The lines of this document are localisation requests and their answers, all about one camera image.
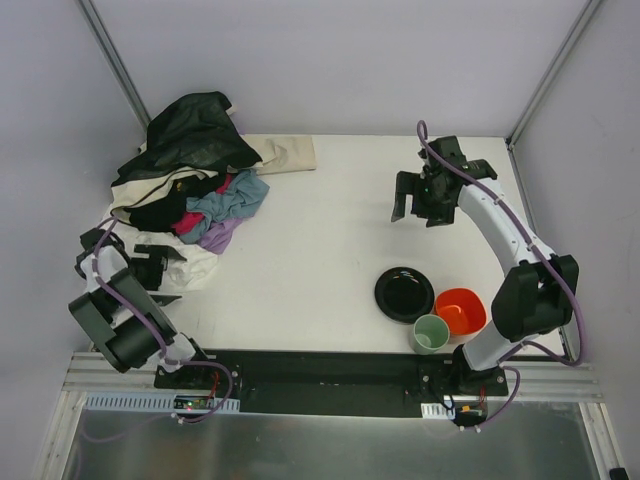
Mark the beige folded cloth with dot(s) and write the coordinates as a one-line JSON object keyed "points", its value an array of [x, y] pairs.
{"points": [[282, 154]]}

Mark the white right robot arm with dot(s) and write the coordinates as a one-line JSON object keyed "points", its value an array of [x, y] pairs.
{"points": [[538, 293]]}

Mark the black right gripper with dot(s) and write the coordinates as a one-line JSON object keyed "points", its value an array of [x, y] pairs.
{"points": [[417, 195]]}

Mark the lilac cloth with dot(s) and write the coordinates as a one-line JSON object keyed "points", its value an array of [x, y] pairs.
{"points": [[218, 237]]}

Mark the aluminium frame post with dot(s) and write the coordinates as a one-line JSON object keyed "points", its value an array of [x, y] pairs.
{"points": [[108, 48], [568, 45]]}

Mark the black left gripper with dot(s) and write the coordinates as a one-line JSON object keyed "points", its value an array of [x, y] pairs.
{"points": [[151, 270]]}

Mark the cream black tote bag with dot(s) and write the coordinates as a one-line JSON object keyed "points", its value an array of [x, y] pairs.
{"points": [[156, 204]]}

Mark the orange bowl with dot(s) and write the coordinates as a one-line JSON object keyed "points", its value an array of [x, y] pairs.
{"points": [[462, 310]]}

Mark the left aluminium frame post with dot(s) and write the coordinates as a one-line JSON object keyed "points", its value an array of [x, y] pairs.
{"points": [[108, 48]]}

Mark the aluminium front rail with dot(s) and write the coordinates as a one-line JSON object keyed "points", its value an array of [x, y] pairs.
{"points": [[540, 381]]}

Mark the blue-grey cloth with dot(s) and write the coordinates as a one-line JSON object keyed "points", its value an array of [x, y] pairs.
{"points": [[241, 199]]}

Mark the right aluminium frame post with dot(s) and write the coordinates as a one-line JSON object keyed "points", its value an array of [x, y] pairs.
{"points": [[568, 45]]}

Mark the black mesh cloth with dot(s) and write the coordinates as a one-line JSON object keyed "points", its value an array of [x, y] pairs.
{"points": [[194, 131]]}

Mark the pale green cup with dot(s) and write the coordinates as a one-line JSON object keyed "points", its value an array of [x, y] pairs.
{"points": [[429, 334]]}

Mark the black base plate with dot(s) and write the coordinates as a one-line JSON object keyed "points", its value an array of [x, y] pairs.
{"points": [[335, 384]]}

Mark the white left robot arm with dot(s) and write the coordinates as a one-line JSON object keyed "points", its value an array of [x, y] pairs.
{"points": [[121, 307]]}

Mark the magenta cloth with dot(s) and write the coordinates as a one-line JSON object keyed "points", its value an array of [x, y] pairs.
{"points": [[190, 219]]}

